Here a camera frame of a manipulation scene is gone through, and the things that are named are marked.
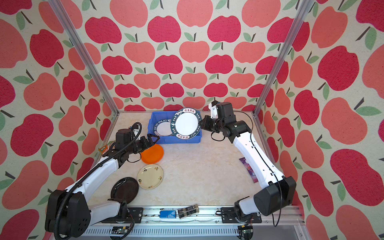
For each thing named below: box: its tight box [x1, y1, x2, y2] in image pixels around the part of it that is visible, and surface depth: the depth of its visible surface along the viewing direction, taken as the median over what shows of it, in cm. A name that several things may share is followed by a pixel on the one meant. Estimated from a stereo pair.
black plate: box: [110, 177, 139, 204], surface depth 82 cm
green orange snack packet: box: [98, 144, 110, 155], surface depth 98 cm
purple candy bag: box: [239, 157, 259, 184], surface depth 90 cm
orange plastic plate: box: [140, 144, 164, 165], surface depth 95 cm
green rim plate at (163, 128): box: [154, 119, 173, 137], surface depth 112 cm
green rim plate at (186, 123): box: [170, 107, 202, 140], surface depth 80 cm
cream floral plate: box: [137, 164, 164, 190], surface depth 89 cm
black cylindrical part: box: [177, 204, 200, 219], surface depth 75 cm
